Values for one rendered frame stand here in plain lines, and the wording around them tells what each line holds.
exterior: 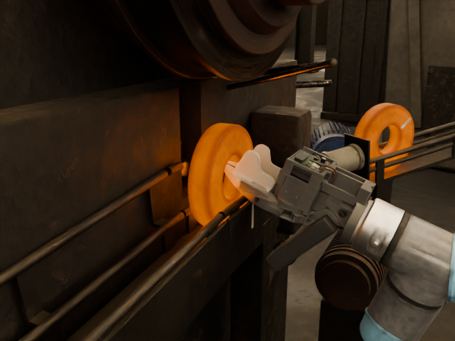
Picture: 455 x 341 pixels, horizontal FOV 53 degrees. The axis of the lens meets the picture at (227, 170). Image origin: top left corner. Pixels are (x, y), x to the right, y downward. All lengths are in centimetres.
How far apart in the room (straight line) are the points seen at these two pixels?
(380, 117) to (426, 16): 230
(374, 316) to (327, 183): 19
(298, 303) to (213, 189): 114
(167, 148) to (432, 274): 37
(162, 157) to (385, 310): 36
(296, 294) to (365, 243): 118
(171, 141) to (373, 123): 52
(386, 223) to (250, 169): 19
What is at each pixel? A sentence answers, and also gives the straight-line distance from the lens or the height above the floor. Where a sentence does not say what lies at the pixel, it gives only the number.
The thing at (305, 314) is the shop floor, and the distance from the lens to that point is 168.
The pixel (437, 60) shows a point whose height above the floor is 72.
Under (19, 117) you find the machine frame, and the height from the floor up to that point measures 87.
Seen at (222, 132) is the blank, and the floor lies 81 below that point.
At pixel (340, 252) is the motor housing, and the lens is 93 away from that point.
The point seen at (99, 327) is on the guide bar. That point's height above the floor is 69.
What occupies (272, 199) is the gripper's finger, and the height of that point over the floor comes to 73.
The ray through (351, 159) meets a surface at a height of 68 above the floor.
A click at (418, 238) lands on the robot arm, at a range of 60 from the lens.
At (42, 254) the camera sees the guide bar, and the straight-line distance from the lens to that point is 49.
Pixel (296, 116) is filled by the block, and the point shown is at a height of 80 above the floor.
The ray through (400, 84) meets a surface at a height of 56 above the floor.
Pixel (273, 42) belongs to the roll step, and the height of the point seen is 93.
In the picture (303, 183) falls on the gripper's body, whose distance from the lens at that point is 60.
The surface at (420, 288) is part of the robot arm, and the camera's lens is 62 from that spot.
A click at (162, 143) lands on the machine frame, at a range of 63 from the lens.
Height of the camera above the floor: 96
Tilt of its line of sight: 18 degrees down
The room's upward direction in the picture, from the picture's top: straight up
